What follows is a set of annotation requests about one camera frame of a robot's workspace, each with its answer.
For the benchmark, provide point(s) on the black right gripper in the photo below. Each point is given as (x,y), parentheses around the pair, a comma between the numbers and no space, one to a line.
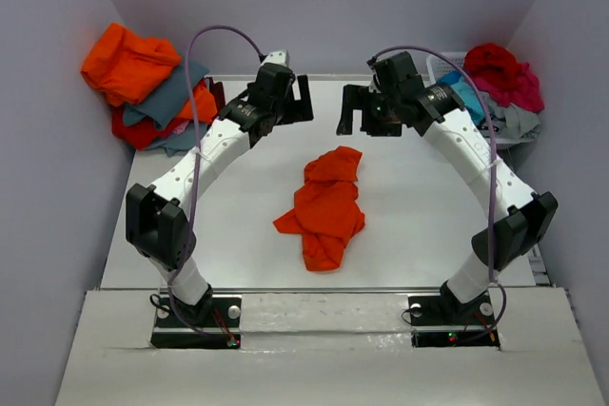
(360,97)

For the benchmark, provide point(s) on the grey shirt in basket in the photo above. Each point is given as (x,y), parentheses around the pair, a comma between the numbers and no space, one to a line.
(511,123)

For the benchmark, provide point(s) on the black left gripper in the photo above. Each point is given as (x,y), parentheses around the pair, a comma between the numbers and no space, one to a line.
(304,111)

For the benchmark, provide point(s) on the orange t shirt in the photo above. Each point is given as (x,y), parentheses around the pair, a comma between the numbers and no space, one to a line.
(325,212)

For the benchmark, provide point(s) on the red folded shirt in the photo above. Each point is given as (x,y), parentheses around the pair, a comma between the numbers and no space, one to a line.
(144,133)

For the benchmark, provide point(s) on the grey-blue folded shirt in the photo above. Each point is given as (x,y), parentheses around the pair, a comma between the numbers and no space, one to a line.
(165,101)

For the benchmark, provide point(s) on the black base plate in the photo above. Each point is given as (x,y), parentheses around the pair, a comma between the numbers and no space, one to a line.
(433,327)
(219,330)

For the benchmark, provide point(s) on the orange folded shirt on pile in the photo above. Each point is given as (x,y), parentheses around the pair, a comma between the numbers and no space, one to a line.
(125,67)

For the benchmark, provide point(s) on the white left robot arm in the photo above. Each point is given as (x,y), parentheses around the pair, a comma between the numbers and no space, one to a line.
(159,216)

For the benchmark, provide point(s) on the teal shirt in basket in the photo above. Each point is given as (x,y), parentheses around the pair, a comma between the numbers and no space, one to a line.
(466,93)

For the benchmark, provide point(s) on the red shirt in basket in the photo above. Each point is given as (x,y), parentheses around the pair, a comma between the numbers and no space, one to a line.
(494,64)

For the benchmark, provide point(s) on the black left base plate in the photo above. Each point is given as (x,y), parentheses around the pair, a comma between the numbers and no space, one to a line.
(219,330)

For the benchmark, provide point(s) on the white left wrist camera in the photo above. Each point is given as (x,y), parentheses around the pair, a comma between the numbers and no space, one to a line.
(277,60)

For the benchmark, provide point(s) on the pink folded shirt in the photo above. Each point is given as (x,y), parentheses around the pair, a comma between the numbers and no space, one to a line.
(181,128)

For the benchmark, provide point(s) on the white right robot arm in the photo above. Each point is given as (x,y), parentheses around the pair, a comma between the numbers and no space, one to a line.
(517,215)

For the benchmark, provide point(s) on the magenta shirt in basket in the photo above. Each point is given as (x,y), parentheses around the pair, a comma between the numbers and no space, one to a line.
(525,94)

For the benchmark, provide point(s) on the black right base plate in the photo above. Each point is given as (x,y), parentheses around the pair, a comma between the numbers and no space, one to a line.
(433,327)

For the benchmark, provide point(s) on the dark maroon folded shirt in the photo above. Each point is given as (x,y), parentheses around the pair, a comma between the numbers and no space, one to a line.
(217,90)

